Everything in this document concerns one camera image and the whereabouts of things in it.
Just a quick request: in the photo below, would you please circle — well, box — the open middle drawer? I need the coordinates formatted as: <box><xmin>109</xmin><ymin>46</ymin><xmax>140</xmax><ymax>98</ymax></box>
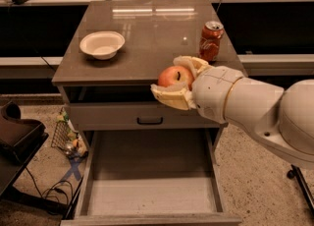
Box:
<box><xmin>61</xmin><ymin>129</ymin><xmax>241</xmax><ymax>226</ymax></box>

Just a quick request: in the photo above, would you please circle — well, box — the wire basket with items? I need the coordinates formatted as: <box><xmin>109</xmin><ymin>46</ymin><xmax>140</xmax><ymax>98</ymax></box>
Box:
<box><xmin>51</xmin><ymin>108</ymin><xmax>88</xmax><ymax>158</ymax></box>

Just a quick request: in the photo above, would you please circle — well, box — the orange soda can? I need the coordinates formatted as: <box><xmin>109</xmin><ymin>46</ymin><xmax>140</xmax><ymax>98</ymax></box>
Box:
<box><xmin>199</xmin><ymin>21</ymin><xmax>224</xmax><ymax>62</ymax></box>

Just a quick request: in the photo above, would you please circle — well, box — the black drawer handle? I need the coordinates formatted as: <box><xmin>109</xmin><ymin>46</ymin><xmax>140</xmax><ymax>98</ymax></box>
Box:
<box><xmin>136</xmin><ymin>117</ymin><xmax>164</xmax><ymax>126</ymax></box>

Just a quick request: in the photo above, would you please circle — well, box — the grey drawer cabinet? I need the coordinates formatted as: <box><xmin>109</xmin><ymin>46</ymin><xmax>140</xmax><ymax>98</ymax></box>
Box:
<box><xmin>53</xmin><ymin>0</ymin><xmax>223</xmax><ymax>143</ymax></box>

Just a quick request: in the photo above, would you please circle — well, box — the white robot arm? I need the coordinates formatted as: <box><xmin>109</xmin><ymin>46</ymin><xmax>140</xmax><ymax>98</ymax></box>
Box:
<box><xmin>151</xmin><ymin>56</ymin><xmax>314</xmax><ymax>169</ymax></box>

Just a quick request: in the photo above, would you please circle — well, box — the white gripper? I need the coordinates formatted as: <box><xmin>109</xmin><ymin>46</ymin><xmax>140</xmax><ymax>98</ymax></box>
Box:
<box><xmin>150</xmin><ymin>56</ymin><xmax>244</xmax><ymax>124</ymax></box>

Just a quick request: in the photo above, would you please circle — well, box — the white paper bowl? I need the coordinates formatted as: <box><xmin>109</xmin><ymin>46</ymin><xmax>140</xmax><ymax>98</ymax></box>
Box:
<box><xmin>79</xmin><ymin>31</ymin><xmax>125</xmax><ymax>60</ymax></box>

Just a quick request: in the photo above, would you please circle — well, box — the dark tray on stand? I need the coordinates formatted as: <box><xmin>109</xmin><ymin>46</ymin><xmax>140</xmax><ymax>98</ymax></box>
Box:
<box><xmin>0</xmin><ymin>102</ymin><xmax>48</xmax><ymax>196</ymax></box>

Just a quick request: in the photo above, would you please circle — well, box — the closed top drawer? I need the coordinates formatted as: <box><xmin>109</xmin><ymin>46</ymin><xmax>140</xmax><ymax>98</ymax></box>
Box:
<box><xmin>65</xmin><ymin>102</ymin><xmax>225</xmax><ymax>131</ymax></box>

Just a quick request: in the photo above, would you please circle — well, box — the red apple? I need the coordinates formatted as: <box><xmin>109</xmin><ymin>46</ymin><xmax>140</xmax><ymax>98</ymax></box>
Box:
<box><xmin>158</xmin><ymin>66</ymin><xmax>194</xmax><ymax>88</ymax></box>

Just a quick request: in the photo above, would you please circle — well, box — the black cable on floor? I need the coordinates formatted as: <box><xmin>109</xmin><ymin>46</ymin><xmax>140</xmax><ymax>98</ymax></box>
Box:
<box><xmin>25</xmin><ymin>167</ymin><xmax>82</xmax><ymax>219</ymax></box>

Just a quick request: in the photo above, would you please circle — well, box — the black metal leg with caster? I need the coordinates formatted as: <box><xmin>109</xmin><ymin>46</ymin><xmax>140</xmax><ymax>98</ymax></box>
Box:
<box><xmin>287</xmin><ymin>165</ymin><xmax>314</xmax><ymax>216</ymax></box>

